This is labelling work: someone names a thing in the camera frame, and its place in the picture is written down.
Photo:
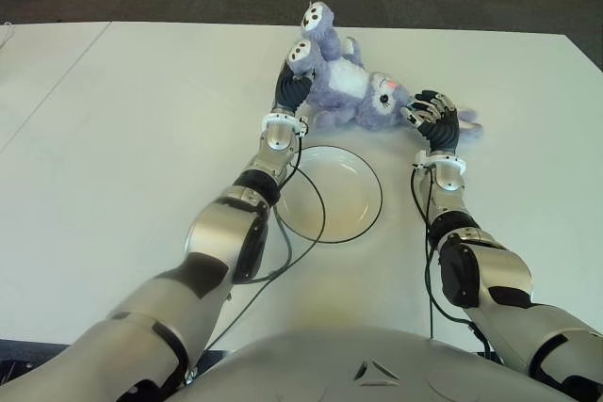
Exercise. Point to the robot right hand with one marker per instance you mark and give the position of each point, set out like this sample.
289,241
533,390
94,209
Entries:
443,131

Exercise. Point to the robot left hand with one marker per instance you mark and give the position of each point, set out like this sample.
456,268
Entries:
289,91

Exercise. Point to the purple plush bunny doll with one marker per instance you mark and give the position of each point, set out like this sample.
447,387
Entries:
348,77

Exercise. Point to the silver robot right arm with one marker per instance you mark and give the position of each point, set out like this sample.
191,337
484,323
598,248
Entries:
499,270

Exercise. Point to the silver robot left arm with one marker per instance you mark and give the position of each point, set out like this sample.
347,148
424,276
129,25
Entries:
226,232

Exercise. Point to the white plate with black rim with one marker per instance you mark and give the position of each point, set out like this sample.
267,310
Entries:
339,195

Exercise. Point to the grey robot torso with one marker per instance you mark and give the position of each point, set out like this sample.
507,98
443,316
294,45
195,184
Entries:
330,364

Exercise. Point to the black wheeled base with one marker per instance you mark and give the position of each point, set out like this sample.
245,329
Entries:
14,366

